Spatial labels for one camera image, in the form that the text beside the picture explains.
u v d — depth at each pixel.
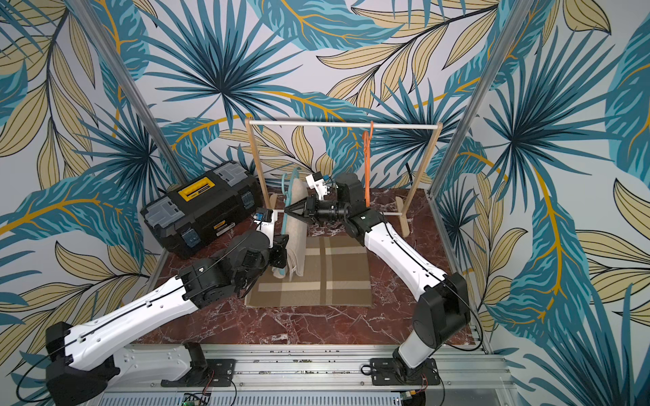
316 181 0.69
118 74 0.80
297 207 0.68
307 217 0.63
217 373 0.73
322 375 0.75
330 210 0.64
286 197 0.80
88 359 0.38
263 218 0.56
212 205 0.93
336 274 0.92
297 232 0.76
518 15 0.69
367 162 1.09
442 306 0.43
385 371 0.73
